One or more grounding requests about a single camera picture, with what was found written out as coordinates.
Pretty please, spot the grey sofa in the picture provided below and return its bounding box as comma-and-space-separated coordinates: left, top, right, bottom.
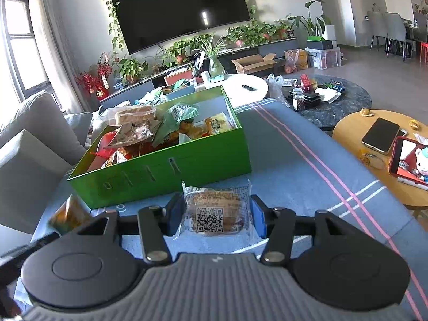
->
1, 91, 92, 252

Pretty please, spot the blue striped table cloth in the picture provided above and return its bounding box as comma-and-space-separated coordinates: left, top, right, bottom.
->
13, 98, 428, 321

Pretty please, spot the grey dining chair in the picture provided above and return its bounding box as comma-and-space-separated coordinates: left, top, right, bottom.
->
382, 12, 412, 62

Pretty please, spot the black remote control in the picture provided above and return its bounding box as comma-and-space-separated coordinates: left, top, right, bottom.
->
242, 84, 257, 92

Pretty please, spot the spider plant in glass vase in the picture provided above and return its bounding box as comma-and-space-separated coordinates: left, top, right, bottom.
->
197, 34, 225, 78

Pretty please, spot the red stool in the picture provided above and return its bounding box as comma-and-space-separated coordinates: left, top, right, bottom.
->
419, 42, 428, 63

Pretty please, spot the black television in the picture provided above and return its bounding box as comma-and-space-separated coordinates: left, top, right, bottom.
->
112, 0, 250, 54

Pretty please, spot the glass jar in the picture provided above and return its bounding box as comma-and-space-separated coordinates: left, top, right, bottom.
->
292, 87, 305, 111

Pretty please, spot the red tablet with cartoon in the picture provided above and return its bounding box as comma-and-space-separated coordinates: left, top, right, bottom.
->
389, 137, 427, 190

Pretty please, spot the red flower decoration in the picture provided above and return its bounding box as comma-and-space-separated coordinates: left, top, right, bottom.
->
75, 52, 113, 101

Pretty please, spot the potted green plant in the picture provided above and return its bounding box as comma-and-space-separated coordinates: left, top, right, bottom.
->
115, 57, 149, 85

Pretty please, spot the clear cake packet with QR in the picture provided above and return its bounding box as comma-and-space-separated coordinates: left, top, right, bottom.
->
178, 182, 254, 240

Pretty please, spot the green cardboard box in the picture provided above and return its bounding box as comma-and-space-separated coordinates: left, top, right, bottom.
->
67, 86, 252, 209

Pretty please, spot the white round coffee table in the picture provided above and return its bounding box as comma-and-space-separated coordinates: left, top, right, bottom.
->
220, 74, 268, 108

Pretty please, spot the orange red chips bag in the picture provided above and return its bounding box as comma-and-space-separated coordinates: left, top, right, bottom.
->
47, 193, 92, 235

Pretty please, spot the black smartphone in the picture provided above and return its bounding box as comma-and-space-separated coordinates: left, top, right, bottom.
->
361, 117, 400, 155

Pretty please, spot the open cardboard box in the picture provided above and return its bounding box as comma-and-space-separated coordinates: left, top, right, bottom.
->
231, 53, 276, 75

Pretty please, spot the green snack bag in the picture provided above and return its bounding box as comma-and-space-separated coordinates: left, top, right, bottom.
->
152, 103, 199, 148

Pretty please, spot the clear storage bin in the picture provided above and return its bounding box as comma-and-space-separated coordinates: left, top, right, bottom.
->
305, 47, 342, 70

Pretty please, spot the dark marble round table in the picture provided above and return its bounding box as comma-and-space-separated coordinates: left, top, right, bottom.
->
298, 74, 372, 131

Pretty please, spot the round wooden side table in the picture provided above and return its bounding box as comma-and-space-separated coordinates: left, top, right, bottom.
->
332, 109, 427, 211

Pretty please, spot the brown pastry packet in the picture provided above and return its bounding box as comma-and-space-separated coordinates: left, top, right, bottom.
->
107, 119, 162, 148

